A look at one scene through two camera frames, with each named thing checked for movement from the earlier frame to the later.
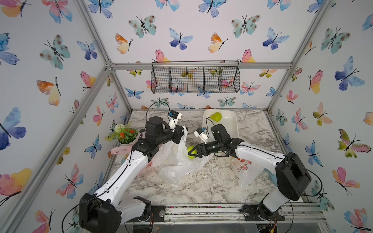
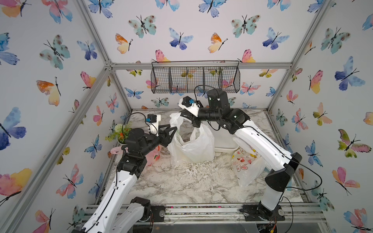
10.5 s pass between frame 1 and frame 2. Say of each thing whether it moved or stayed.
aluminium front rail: stayed
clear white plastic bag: stayed
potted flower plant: stayed
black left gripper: moved
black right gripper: moved
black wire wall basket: stayed
